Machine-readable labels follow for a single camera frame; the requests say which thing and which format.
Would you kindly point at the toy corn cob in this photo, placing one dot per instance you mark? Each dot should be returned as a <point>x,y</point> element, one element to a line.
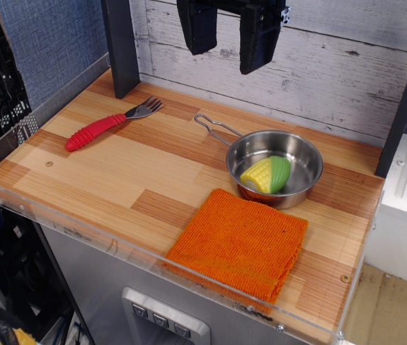
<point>268,175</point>

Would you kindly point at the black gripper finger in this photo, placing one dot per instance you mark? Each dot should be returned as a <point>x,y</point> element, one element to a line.
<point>259,33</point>
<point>198,20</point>

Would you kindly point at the clear acrylic table guard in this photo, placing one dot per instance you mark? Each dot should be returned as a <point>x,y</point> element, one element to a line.
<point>111,210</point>

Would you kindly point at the small steel pan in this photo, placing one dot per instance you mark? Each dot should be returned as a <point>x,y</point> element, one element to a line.
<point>246,149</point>

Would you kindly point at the silver button control panel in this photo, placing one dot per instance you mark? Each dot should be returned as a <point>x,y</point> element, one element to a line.
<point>154,322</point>

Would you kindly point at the orange knitted cloth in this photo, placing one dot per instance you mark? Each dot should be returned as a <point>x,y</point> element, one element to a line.
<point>246,245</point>

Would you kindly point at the red handled fork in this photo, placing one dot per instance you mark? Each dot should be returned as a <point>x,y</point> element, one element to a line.
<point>88,133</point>

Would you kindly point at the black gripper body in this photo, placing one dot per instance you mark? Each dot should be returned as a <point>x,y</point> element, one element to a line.
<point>278,8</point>

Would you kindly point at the dark left vertical post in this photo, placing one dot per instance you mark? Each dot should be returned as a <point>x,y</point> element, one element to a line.
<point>121,45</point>

